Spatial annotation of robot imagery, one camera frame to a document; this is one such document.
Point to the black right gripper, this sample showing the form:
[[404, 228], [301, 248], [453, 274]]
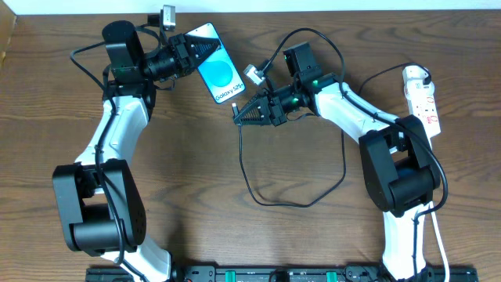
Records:
[[275, 110]]

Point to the blue screen Galaxy smartphone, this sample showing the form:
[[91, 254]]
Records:
[[218, 71]]

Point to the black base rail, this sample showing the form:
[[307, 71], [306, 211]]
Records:
[[348, 273]]

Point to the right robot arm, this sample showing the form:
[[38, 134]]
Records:
[[399, 168]]

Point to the white power strip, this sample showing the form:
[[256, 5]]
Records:
[[425, 109]]

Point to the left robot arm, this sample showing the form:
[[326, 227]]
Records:
[[99, 206]]

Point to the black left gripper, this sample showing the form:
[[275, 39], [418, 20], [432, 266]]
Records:
[[182, 56]]

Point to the white USB wall charger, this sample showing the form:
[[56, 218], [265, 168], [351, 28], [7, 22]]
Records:
[[416, 89]]

